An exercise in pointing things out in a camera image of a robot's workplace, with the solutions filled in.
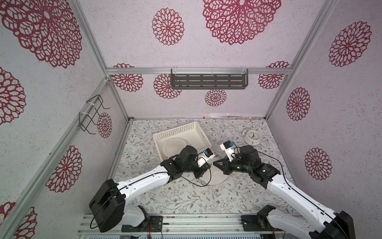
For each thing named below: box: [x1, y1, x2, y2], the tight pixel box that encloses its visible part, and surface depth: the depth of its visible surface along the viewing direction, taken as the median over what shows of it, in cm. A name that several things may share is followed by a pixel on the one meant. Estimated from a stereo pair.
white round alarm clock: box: [242, 129, 262, 146], surface depth 106 cm
